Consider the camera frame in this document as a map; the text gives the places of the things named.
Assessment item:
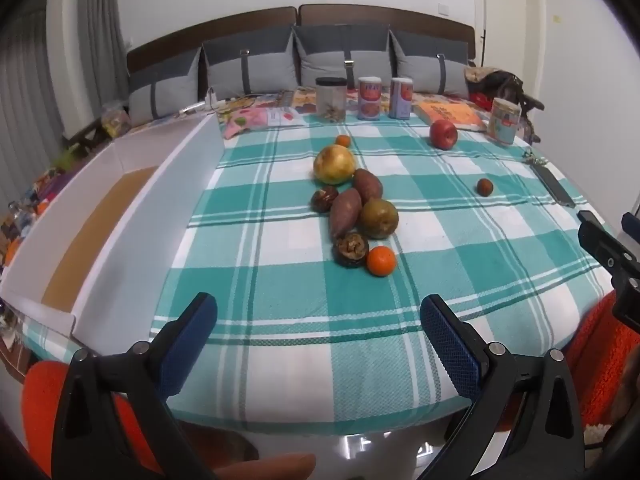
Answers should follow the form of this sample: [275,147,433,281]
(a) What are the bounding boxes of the small brown lychee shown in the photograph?
[476,178,495,197]

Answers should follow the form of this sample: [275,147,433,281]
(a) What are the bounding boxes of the orange tangerine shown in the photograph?
[367,246,397,278]

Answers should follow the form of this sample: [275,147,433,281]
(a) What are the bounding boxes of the red apple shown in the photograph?
[430,119,458,151]

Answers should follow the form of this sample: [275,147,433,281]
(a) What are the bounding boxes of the dried brown mangosteen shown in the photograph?
[332,232,369,268]

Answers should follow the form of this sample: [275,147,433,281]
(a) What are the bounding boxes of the brown green pear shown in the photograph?
[358,198,399,240]

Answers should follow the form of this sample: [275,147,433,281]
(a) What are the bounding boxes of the purple sweet potato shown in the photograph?
[329,188,362,240]
[352,168,383,204]

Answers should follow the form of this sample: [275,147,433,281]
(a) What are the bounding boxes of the yellow pear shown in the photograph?
[314,144,357,185]

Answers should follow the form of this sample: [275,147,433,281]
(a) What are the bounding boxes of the small tangerine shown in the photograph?
[335,134,350,148]

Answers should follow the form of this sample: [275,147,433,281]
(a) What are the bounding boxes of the person's hand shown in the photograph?
[215,453,317,480]

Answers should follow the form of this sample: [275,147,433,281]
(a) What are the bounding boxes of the orange stool cushion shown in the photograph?
[565,292,639,427]

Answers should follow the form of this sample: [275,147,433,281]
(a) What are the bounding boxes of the black smartphone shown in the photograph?
[532,164,575,208]

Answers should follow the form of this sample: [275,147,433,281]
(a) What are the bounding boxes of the clear box with colourful label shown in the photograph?
[487,98,521,145]

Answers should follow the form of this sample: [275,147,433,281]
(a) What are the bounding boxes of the white cardboard box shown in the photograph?
[1,115,224,354]

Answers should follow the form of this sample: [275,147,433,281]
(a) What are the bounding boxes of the orange book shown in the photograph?
[413,101,486,132]

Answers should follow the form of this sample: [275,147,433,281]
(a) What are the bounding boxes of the black bag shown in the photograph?
[464,66,544,145]

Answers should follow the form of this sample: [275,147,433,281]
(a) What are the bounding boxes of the far right grey cushion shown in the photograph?
[390,29,470,99]

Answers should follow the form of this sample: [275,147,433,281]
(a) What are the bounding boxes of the grey cushion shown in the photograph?
[390,29,470,99]
[128,48,201,126]
[294,24,393,88]
[203,25,298,100]

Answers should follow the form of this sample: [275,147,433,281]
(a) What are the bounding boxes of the teal plaid tablecloth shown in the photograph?
[1,116,611,434]

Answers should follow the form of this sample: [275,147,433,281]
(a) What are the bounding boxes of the right orange label can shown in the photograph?
[388,77,413,120]

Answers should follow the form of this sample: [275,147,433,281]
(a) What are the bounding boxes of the orange label can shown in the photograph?
[357,76,382,120]
[388,77,413,120]

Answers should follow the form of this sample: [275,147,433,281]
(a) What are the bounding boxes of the left orange label can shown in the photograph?
[357,76,382,120]

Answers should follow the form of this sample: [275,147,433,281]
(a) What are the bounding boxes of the pink snack packet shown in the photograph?
[222,107,305,140]

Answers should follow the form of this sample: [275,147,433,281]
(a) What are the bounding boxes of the floral sofa cover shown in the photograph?
[170,87,489,124]

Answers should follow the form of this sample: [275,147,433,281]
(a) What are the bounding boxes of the far left grey cushion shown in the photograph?
[128,48,201,126]

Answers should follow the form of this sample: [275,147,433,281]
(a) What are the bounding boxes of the keys with keychain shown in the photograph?
[522,148,548,166]

